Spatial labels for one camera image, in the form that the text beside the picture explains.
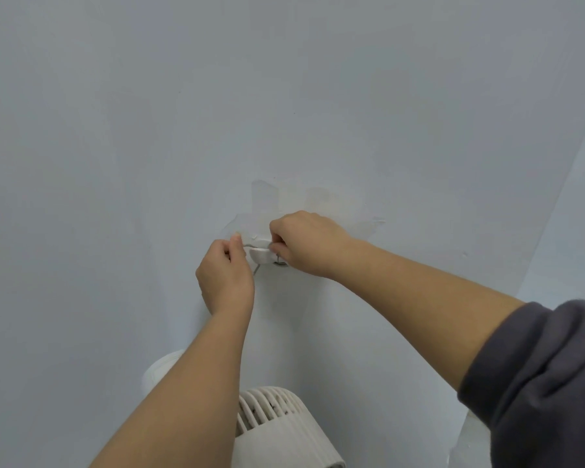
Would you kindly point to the person's left forearm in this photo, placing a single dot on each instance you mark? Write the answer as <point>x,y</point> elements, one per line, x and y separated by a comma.
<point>190,394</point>

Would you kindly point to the person's right fingers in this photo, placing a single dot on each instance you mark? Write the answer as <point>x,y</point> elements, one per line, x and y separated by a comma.
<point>279,233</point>

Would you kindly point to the clear adhesive wall patch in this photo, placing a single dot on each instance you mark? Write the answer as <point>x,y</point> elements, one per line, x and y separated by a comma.
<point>265,202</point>

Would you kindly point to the person's right forearm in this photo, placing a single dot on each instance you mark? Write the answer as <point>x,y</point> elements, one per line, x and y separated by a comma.
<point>419,307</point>

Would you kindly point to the person's left fingers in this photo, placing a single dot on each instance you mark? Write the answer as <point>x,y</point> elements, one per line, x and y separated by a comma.
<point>236,246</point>

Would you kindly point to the person's right hand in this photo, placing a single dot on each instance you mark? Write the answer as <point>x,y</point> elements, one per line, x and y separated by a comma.
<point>312,243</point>

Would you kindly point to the person's left hand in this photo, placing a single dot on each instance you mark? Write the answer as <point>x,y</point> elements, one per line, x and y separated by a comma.
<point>225,280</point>

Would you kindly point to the white round wall mount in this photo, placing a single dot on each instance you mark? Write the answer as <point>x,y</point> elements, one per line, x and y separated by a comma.
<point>262,256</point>

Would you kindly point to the white electric fan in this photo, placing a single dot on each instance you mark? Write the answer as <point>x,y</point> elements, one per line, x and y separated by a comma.
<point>282,433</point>

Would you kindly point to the grey sleeve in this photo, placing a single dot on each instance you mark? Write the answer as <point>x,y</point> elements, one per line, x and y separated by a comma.
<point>546,385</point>

